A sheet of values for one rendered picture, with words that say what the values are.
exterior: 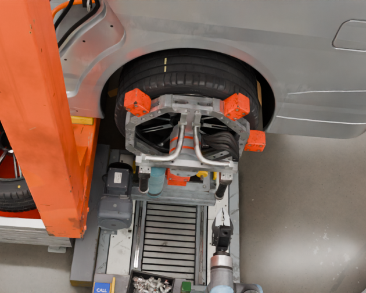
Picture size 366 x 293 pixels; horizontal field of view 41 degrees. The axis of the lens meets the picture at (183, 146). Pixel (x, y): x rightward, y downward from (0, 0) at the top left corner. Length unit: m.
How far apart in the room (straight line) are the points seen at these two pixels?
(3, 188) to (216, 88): 1.17
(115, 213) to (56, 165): 0.90
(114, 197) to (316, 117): 1.08
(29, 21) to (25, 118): 0.41
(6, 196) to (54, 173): 0.82
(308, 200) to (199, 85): 1.44
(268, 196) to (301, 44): 1.41
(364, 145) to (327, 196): 0.50
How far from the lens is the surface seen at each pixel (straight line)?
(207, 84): 2.00
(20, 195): 2.53
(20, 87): 1.33
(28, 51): 1.21
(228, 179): 2.04
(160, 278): 2.29
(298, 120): 2.35
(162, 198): 2.84
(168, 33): 1.86
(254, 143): 2.23
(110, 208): 2.54
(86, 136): 2.41
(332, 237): 3.15
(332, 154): 3.41
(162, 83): 2.01
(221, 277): 2.00
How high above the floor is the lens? 2.76
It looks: 60 degrees down
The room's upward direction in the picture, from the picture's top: 11 degrees clockwise
